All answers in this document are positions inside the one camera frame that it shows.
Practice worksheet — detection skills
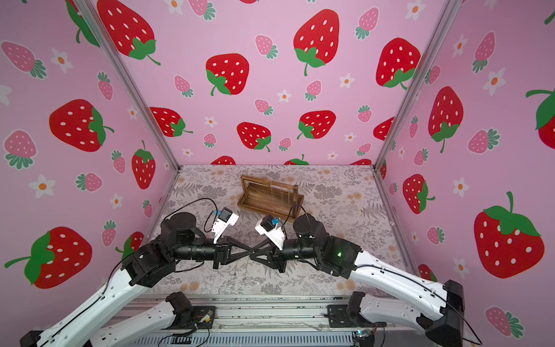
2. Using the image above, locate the aluminium corner frame post right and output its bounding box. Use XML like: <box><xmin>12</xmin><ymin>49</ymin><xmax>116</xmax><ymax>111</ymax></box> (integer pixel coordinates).
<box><xmin>374</xmin><ymin>0</ymin><xmax>462</xmax><ymax>174</ymax></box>

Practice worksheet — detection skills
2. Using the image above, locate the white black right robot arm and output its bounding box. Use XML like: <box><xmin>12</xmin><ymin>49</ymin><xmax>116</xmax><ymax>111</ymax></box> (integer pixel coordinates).
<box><xmin>251</xmin><ymin>214</ymin><xmax>465</xmax><ymax>346</ymax></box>

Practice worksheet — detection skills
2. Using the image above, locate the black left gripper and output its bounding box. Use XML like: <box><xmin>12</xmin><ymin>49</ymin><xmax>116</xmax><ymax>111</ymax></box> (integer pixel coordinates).
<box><xmin>170</xmin><ymin>236</ymin><xmax>251</xmax><ymax>272</ymax></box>

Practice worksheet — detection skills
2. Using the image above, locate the aluminium corner frame post left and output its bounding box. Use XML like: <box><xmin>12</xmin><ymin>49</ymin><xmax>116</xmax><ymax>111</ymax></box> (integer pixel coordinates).
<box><xmin>75</xmin><ymin>0</ymin><xmax>181</xmax><ymax>172</ymax></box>

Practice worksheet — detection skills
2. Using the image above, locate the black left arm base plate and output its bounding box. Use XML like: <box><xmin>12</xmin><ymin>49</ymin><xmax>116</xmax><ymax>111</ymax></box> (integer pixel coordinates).
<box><xmin>165</xmin><ymin>306</ymin><xmax>216</xmax><ymax>330</ymax></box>

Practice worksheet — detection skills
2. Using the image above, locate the wooden jewelry display stand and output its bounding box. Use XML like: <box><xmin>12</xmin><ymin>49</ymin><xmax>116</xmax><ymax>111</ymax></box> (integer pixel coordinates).
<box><xmin>238</xmin><ymin>175</ymin><xmax>304</xmax><ymax>221</ymax></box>

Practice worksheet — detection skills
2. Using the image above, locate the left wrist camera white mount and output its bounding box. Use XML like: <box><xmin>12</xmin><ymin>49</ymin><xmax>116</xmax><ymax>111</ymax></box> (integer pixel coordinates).
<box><xmin>211</xmin><ymin>208</ymin><xmax>239</xmax><ymax>244</ymax></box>

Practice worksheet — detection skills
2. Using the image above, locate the aluminium corner frame post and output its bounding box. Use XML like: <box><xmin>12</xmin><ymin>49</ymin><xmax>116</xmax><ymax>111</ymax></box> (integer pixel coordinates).
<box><xmin>75</xmin><ymin>0</ymin><xmax>181</xmax><ymax>172</ymax></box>
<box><xmin>374</xmin><ymin>0</ymin><xmax>462</xmax><ymax>174</ymax></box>

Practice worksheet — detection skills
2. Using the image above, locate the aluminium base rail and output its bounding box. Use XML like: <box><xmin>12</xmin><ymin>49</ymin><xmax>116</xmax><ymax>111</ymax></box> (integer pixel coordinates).
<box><xmin>107</xmin><ymin>292</ymin><xmax>435</xmax><ymax>346</ymax></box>

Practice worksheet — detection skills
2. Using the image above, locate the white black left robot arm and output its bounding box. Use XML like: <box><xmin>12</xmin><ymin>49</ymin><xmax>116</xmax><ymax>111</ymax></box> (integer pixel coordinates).
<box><xmin>20</xmin><ymin>208</ymin><xmax>251</xmax><ymax>346</ymax></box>

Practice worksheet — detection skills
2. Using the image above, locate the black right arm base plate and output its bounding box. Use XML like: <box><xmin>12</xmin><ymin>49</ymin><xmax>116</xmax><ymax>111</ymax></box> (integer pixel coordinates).
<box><xmin>325</xmin><ymin>304</ymin><xmax>387</xmax><ymax>328</ymax></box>

